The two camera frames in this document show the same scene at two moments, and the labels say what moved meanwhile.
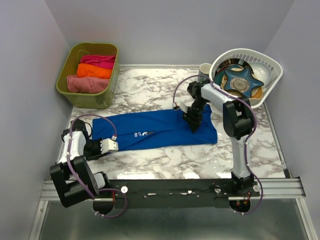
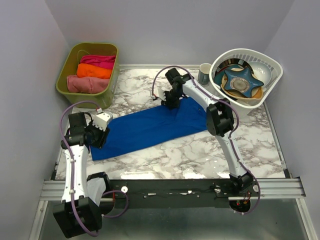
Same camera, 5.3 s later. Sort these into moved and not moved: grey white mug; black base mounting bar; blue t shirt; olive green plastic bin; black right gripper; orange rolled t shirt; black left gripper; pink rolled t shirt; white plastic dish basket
Moved: black right gripper; black left gripper; blue t shirt
Not moved: grey white mug; orange rolled t shirt; pink rolled t shirt; black base mounting bar; white plastic dish basket; olive green plastic bin
